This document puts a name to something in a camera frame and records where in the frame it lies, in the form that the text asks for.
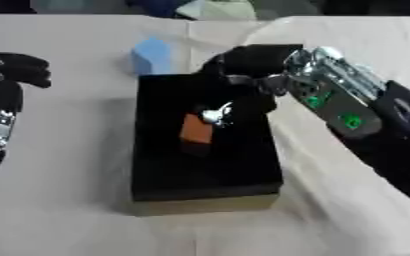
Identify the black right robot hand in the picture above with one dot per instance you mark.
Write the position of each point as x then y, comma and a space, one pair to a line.
255, 61

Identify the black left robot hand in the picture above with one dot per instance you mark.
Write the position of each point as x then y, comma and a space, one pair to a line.
16, 71

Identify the orange rectangular block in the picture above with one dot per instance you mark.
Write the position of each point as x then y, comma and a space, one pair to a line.
197, 129

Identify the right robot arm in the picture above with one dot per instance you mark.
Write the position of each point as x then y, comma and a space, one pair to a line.
354, 110

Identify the cardboard box with black inside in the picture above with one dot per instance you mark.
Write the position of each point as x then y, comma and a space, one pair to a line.
205, 146

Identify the light blue block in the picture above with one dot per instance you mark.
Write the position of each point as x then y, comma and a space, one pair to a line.
151, 56

